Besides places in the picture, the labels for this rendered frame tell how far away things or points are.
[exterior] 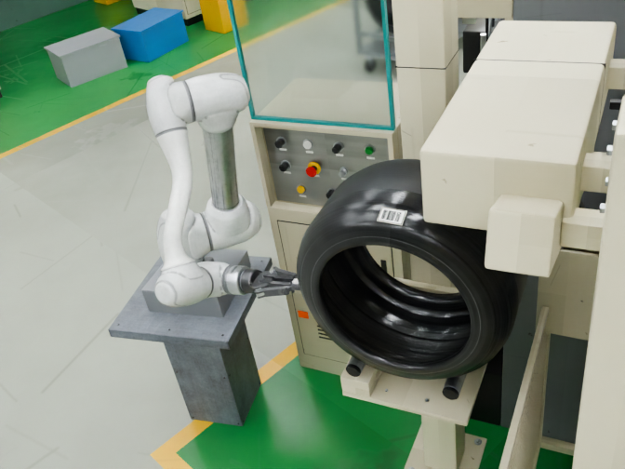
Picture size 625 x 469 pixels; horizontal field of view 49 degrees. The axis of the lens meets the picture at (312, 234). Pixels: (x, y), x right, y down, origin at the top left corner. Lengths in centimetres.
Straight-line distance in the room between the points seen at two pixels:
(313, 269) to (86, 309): 242
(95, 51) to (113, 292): 356
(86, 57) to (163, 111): 497
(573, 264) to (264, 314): 203
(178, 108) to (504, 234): 134
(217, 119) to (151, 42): 508
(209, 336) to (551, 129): 168
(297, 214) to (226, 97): 67
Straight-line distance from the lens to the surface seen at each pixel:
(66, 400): 356
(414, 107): 186
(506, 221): 108
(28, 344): 398
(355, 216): 164
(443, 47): 177
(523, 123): 123
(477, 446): 294
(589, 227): 116
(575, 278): 195
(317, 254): 173
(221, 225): 258
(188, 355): 289
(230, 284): 209
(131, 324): 276
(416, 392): 206
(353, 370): 199
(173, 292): 198
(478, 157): 114
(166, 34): 744
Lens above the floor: 235
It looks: 35 degrees down
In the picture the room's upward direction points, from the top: 10 degrees counter-clockwise
